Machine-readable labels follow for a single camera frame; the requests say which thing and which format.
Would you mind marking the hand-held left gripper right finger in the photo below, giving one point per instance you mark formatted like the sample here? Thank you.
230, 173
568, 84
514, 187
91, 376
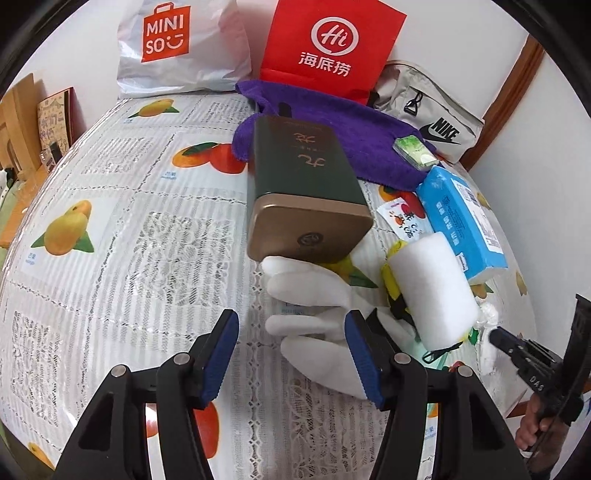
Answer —
364, 360

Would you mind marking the blue tissue pack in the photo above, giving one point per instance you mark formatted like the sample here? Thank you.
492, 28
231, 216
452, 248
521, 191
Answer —
461, 217

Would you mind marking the fruit print tablecloth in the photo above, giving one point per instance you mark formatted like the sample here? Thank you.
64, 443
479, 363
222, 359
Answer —
138, 230

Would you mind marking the white snack packet red print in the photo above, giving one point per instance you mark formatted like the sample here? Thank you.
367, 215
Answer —
397, 214

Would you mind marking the person's right hand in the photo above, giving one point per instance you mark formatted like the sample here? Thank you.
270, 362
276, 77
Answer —
531, 424

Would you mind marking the red paper bag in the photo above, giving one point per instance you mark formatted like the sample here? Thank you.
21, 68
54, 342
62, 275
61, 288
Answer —
286, 46

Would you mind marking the patterned cardboard box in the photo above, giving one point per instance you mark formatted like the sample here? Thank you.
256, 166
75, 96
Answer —
53, 120

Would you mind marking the wooden door frame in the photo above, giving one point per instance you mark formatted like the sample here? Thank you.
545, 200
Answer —
512, 92

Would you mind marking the small green tissue packet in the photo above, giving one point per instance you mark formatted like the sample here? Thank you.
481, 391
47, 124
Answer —
415, 152

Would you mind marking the purple towel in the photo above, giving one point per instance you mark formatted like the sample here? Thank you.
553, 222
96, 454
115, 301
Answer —
369, 143

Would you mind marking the beige waist bag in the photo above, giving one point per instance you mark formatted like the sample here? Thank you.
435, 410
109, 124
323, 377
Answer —
443, 106

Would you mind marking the crumpled white tissue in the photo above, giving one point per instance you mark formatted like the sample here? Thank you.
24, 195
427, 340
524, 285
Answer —
487, 318

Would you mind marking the dark green tin box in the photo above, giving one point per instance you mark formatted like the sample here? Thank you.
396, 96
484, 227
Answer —
300, 184

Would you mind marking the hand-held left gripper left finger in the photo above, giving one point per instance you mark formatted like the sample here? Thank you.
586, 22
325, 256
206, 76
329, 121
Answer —
221, 357

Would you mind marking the white plastic shopping bag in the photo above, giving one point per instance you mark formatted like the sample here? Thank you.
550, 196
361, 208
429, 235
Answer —
207, 60

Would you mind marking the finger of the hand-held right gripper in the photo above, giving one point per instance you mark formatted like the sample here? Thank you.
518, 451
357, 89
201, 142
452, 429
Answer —
505, 341

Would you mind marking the wooden chair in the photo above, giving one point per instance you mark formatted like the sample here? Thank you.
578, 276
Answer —
18, 120

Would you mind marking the white glove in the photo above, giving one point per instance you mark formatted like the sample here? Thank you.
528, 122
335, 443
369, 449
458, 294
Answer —
304, 286

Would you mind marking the white foam sponge block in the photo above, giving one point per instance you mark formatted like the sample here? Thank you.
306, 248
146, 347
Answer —
434, 290

